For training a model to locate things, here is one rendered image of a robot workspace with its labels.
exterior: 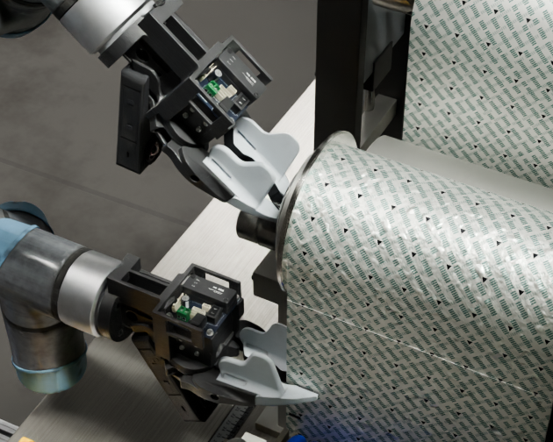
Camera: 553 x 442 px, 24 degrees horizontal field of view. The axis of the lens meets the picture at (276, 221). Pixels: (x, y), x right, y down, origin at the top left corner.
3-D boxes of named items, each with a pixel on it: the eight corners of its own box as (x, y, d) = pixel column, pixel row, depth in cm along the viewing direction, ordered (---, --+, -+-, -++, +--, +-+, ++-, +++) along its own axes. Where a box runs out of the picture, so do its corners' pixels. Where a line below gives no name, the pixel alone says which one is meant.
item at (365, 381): (288, 431, 121) (289, 295, 108) (524, 531, 113) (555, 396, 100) (285, 435, 121) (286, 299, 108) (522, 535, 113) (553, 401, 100)
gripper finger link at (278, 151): (326, 190, 109) (248, 115, 107) (285, 216, 114) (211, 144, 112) (340, 168, 111) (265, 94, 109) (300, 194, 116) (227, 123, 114)
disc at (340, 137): (351, 220, 119) (355, 96, 109) (355, 222, 119) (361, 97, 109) (276, 327, 110) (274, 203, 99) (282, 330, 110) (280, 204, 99)
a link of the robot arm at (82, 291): (61, 338, 122) (109, 285, 128) (102, 356, 121) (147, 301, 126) (53, 284, 117) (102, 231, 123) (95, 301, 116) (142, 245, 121)
